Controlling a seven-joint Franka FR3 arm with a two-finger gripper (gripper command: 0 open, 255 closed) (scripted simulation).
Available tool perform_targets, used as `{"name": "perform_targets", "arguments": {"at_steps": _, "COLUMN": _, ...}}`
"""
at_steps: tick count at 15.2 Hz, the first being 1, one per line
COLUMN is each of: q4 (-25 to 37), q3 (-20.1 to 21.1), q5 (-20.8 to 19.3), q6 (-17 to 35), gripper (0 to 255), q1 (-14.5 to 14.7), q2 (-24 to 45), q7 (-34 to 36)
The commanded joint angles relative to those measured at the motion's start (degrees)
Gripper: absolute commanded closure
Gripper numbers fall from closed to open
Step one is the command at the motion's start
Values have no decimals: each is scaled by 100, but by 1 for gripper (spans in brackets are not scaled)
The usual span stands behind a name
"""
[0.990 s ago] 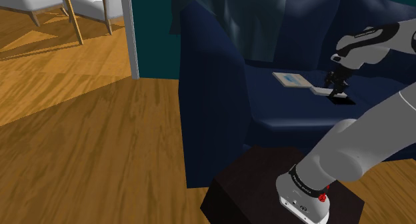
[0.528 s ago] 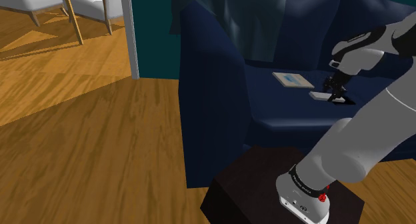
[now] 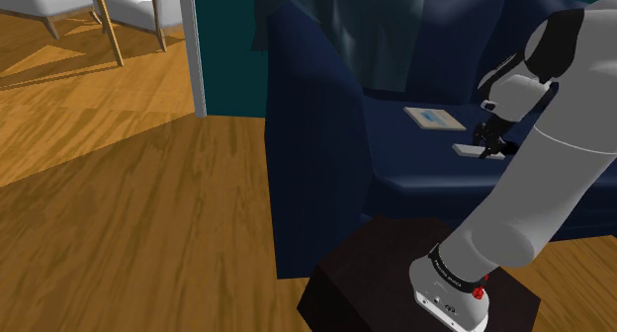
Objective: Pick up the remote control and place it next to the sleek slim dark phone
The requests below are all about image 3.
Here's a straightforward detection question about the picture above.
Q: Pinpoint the dark robot stand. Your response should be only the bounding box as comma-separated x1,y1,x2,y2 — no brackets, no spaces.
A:
296,214,542,332

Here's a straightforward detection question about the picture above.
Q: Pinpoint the wooden table leg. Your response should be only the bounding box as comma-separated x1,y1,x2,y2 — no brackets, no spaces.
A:
90,0,125,68

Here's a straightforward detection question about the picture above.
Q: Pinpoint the dark blue sofa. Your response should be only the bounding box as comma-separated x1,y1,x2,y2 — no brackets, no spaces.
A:
250,0,617,281

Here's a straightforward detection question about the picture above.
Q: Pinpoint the white flat remote control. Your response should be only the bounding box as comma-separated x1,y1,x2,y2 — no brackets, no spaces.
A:
452,143,506,161

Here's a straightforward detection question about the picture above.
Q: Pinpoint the teal throw blanket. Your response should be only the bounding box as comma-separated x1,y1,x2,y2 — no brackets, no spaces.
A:
250,0,427,93

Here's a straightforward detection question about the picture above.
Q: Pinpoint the pale book with blue cover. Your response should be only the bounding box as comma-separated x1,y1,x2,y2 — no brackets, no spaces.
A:
402,106,468,131

